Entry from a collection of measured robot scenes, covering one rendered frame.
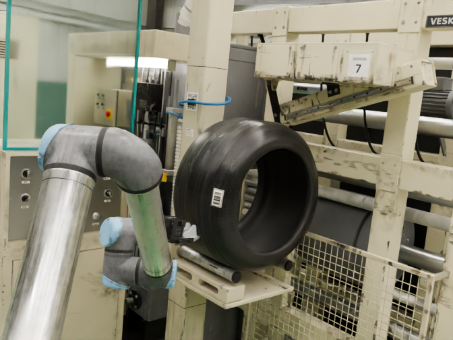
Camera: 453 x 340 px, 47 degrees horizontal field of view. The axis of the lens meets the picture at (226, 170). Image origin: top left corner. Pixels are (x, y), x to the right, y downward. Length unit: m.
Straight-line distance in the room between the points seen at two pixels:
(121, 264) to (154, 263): 0.16
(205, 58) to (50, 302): 1.31
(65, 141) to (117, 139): 0.11
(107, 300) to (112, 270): 0.79
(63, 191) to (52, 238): 0.10
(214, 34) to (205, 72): 0.16
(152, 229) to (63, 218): 0.33
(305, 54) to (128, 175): 1.11
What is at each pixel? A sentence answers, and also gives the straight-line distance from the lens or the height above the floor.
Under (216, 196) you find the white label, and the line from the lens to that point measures 1.75.
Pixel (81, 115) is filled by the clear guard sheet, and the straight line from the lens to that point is 2.20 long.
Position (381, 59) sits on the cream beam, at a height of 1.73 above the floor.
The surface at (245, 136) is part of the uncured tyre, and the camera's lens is 1.82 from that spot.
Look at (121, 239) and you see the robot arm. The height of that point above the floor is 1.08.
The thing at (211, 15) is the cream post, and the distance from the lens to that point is 2.15.
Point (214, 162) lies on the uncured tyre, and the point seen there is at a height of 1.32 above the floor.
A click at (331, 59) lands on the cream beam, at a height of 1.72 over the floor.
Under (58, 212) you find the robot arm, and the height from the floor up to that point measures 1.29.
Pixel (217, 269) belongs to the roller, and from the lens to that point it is 1.97.
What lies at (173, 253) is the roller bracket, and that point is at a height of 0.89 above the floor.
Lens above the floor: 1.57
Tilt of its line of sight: 9 degrees down
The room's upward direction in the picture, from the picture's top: 5 degrees clockwise
